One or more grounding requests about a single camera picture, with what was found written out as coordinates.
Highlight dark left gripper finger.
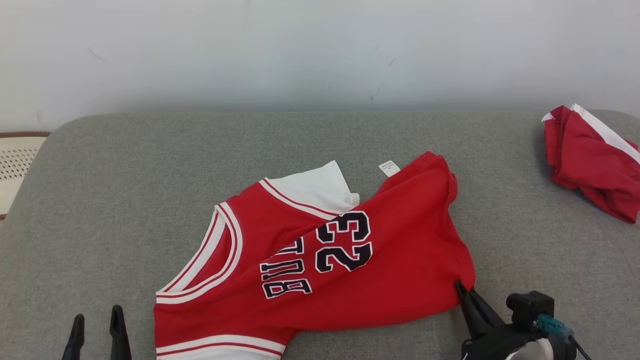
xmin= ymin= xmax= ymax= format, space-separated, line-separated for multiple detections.
xmin=61 ymin=313 xmax=86 ymax=360
xmin=108 ymin=304 xmax=133 ymax=360

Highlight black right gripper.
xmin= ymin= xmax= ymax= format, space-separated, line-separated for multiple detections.
xmin=453 ymin=280 xmax=544 ymax=360

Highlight red jersey with white sleeves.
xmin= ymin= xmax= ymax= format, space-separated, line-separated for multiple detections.
xmin=152 ymin=151 xmax=477 ymax=360

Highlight red shorts with white stripe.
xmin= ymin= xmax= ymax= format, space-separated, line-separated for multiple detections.
xmin=541 ymin=103 xmax=640 ymax=225

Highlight cream perforated laundry basket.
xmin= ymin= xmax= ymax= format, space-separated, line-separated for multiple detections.
xmin=0 ymin=131 xmax=51 ymax=221

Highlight camera cable with teal plug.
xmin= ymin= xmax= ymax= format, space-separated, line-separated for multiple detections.
xmin=532 ymin=313 xmax=594 ymax=360

